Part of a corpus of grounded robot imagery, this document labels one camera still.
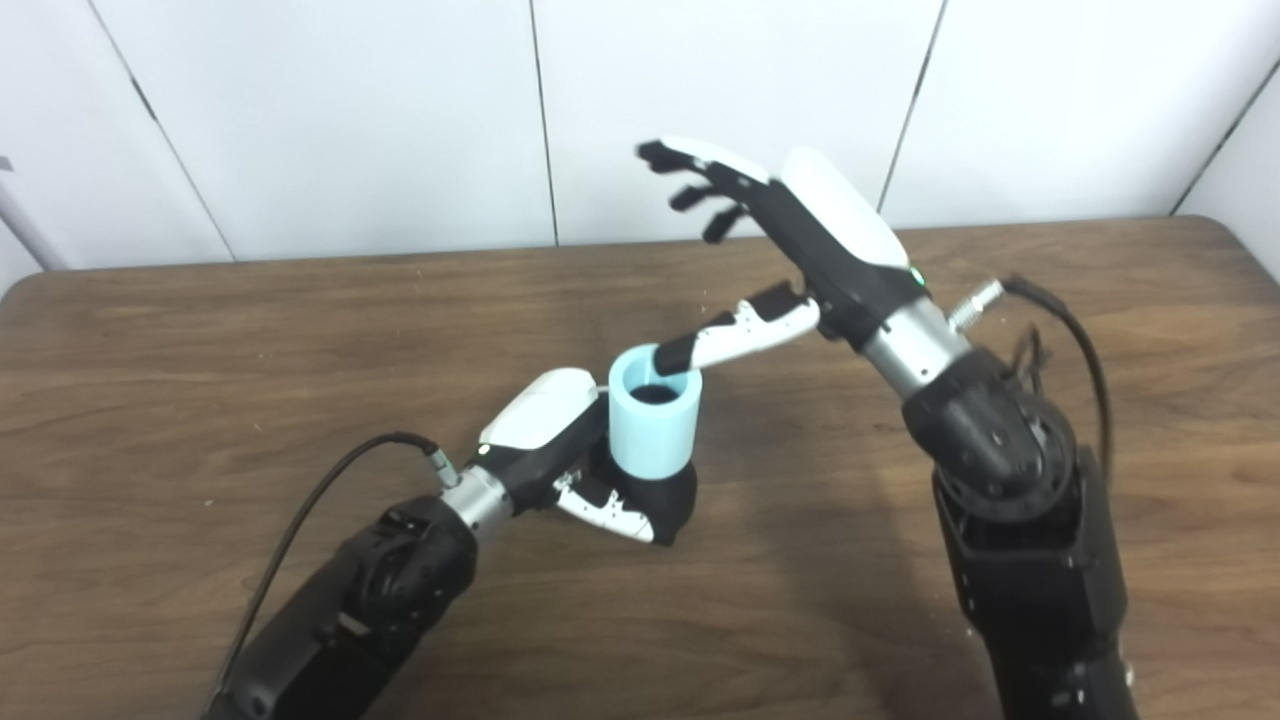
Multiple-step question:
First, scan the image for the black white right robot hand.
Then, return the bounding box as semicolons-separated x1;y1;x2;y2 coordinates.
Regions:
637;137;926;376

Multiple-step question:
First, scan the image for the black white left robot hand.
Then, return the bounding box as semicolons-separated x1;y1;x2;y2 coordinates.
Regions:
476;367;656;544

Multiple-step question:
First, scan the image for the light-blue hose piece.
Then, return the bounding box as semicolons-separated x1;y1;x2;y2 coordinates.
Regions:
608;343;704;482

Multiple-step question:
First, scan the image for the black nozzle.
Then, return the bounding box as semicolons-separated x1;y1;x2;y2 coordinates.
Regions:
585;385;698;546

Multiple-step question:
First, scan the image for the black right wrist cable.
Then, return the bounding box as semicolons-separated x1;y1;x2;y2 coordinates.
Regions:
945;275;1113;481

